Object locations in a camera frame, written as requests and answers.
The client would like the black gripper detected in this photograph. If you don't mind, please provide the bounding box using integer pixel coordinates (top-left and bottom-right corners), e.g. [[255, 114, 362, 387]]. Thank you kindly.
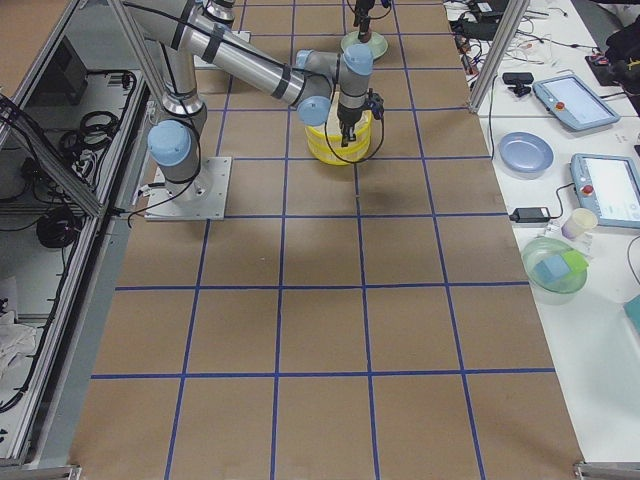
[[353, 0, 375, 36], [337, 92, 361, 146]]

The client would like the brown bun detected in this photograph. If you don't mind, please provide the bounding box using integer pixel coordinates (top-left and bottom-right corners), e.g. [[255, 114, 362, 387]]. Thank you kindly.
[[358, 30, 372, 43]]

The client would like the yellow steamer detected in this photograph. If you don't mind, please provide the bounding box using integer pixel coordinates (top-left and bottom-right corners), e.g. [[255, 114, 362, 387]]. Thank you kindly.
[[307, 137, 371, 166], [306, 105, 372, 142]]

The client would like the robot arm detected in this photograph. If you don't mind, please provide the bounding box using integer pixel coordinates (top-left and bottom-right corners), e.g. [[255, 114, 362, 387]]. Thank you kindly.
[[122, 1, 384, 146], [202, 1, 389, 35]]

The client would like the mint green plate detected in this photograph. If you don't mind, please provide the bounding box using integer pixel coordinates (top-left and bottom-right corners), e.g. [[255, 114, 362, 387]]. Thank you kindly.
[[340, 31, 388, 60]]

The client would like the blue plate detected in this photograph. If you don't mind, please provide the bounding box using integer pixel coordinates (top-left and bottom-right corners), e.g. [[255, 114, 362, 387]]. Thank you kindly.
[[498, 132, 554, 178]]

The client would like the black power adapter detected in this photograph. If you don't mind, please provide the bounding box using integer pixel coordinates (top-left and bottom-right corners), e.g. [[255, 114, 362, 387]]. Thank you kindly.
[[509, 207, 551, 224]]

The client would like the blue teach pendant far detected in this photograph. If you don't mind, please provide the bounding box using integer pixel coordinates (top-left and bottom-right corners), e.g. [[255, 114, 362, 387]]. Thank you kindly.
[[532, 74, 620, 131]]

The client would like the blue teach pendant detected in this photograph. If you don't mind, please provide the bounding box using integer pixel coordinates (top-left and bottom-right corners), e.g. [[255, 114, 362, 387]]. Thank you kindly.
[[532, 74, 620, 131], [570, 153, 639, 229]]

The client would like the green bowl with sponges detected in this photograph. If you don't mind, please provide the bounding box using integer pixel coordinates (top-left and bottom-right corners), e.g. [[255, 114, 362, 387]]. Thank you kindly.
[[522, 237, 589, 294]]

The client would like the white paper cup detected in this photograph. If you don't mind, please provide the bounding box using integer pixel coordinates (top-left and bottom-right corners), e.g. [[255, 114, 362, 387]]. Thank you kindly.
[[561, 208, 598, 240]]

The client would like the blue teach pendant near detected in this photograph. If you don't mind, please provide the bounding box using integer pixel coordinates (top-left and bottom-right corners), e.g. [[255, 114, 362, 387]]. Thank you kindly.
[[570, 153, 639, 229]]

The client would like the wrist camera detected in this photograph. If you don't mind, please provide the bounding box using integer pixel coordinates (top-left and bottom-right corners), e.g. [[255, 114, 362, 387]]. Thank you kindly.
[[367, 88, 385, 121]]

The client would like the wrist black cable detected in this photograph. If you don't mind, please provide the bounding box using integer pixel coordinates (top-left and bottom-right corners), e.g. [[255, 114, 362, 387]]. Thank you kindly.
[[322, 87, 386, 165]]

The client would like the aluminium frame post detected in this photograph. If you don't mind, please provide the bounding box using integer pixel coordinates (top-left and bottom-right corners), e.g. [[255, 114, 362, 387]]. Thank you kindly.
[[468, 0, 530, 113]]

